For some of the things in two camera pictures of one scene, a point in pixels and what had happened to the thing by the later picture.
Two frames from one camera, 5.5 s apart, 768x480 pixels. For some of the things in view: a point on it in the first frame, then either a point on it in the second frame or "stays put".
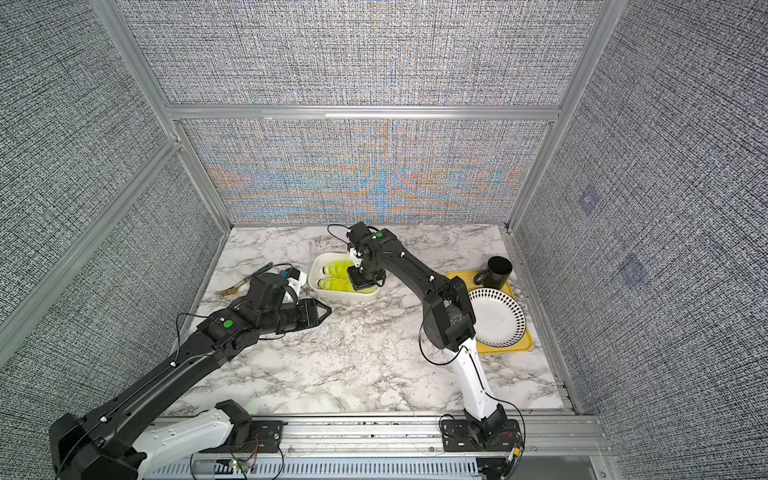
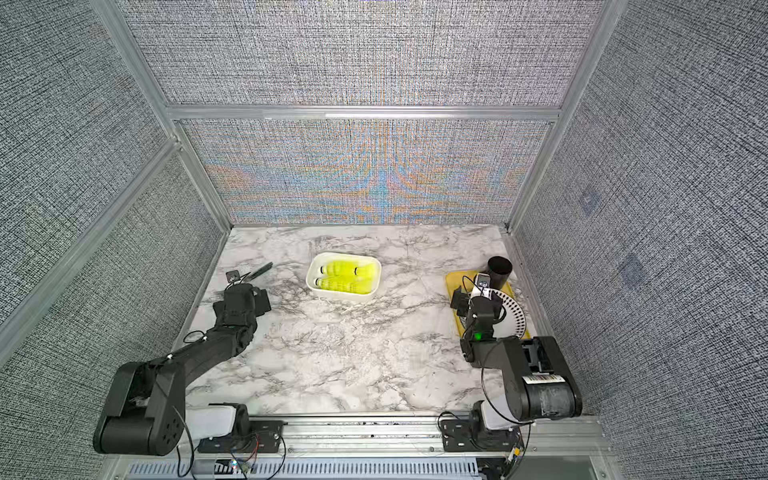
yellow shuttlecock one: (337, 271) stays put
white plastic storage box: (329, 279) stays put
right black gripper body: (362, 276) -> (463, 301)
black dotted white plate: (499, 321) stays put
